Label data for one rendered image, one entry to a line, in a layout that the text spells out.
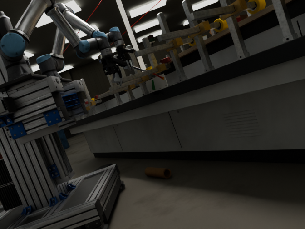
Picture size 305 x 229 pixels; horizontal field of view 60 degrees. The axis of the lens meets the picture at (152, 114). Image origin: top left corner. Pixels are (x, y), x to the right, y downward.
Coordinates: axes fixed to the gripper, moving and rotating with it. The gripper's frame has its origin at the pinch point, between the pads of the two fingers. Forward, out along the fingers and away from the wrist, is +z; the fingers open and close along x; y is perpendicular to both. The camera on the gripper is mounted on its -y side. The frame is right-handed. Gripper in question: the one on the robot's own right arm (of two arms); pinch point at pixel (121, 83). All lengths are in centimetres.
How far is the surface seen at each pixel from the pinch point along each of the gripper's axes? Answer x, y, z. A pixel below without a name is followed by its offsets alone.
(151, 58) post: -2.2, -32.9, -11.2
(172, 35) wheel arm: 52, -11, -12
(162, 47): 26.5, -21.9, -11.3
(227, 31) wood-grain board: 56, -48, -6
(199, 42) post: 47, -33, -5
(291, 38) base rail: 98, -32, 12
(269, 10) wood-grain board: 84, -48, -5
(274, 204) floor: 77, -12, 83
